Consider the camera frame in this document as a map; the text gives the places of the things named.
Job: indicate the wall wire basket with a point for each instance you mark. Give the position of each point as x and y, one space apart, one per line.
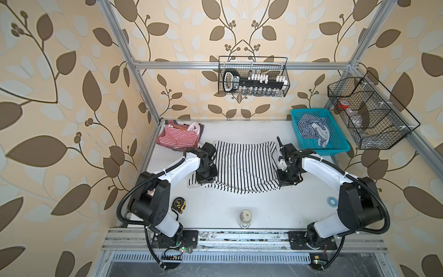
378 118
271 66

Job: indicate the aluminium front rail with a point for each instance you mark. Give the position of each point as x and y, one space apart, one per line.
261 246

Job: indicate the right wall wire basket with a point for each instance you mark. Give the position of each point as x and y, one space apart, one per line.
378 118

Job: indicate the black white striped tank top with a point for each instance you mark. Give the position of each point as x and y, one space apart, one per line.
243 168

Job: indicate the back wall wire basket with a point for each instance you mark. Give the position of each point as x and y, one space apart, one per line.
271 66

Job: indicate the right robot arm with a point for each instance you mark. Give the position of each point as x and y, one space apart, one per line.
359 207

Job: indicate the black tool set in basket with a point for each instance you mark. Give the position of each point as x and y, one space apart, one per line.
232 82

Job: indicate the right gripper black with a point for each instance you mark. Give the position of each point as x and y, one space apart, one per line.
282 181

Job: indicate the small white jar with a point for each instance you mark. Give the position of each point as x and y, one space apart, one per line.
245 218

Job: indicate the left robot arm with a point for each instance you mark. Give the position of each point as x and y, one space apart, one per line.
148 203

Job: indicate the navy striped tank top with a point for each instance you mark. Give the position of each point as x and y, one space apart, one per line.
313 127

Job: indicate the yellow black tape measure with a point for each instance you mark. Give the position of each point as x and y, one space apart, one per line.
178 205

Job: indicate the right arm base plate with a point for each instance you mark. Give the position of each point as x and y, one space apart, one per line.
299 241

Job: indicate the teal plastic basket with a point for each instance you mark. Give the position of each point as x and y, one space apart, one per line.
337 143

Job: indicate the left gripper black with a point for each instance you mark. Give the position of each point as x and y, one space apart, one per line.
201 179

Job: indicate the red striped folded tank top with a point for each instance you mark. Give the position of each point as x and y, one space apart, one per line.
180 137

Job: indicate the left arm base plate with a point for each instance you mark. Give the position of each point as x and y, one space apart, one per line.
183 238

